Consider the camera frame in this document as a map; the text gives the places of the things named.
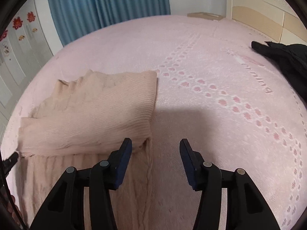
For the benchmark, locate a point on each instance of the blue curtain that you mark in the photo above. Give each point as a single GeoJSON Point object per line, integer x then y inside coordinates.
{"type": "Point", "coordinates": [76, 18]}

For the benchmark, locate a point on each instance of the black jacket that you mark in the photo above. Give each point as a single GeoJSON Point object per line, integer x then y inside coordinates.
{"type": "Point", "coordinates": [290, 59]}

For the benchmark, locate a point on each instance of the white wardrobe with flower stickers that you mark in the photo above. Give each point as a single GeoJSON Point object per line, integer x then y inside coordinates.
{"type": "Point", "coordinates": [28, 42]}

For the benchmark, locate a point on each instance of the beige bedside table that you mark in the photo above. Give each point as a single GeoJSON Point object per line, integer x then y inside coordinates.
{"type": "Point", "coordinates": [205, 15]}

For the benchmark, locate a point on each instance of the left hand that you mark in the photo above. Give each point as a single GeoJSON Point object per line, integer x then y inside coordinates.
{"type": "Point", "coordinates": [7, 205]}

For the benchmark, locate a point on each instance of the beige knitted sweater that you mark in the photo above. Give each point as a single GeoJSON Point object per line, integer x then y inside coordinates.
{"type": "Point", "coordinates": [81, 123]}

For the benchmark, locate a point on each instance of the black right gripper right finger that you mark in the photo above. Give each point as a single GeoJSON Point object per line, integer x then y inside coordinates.
{"type": "Point", "coordinates": [246, 206]}

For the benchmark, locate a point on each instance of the cream and tan headboard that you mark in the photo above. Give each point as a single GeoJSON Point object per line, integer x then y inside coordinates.
{"type": "Point", "coordinates": [273, 18]}

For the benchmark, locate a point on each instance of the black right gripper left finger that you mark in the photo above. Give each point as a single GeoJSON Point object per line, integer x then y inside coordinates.
{"type": "Point", "coordinates": [63, 208]}

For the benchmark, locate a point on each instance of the pink bed cover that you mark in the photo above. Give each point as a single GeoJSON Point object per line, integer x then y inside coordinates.
{"type": "Point", "coordinates": [230, 103]}

